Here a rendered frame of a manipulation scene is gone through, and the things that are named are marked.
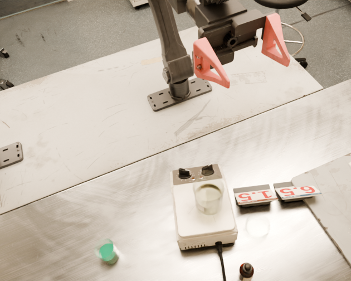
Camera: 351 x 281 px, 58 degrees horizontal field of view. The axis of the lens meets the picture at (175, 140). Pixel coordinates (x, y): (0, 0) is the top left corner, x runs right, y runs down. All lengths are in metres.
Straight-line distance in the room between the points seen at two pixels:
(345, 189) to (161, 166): 0.45
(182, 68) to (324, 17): 2.25
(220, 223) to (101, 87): 0.63
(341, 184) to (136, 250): 0.51
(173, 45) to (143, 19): 2.16
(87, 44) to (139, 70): 1.81
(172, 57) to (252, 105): 0.28
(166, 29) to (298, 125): 0.45
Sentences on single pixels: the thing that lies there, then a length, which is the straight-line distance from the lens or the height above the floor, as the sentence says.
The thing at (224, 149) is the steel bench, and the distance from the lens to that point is 0.88.
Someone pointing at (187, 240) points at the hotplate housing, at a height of 0.97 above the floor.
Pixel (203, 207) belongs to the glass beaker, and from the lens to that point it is 0.65.
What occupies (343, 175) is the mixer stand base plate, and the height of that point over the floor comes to 0.91.
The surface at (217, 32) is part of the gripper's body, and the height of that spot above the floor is 1.33.
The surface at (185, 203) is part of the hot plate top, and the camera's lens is 0.70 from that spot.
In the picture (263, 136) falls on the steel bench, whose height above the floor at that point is 0.90.
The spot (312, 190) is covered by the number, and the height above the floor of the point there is 0.93.
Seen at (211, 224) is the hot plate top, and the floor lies 0.99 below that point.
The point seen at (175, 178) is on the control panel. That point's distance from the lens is 0.78.
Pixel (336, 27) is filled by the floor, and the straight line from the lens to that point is 2.94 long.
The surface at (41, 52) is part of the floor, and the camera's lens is 3.02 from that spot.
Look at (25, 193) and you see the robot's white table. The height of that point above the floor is 0.90.
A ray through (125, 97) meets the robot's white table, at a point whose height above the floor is 0.90.
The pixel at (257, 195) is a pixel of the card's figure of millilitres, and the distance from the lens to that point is 0.79.
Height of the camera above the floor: 1.63
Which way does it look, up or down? 54 degrees down
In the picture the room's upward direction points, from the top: 10 degrees counter-clockwise
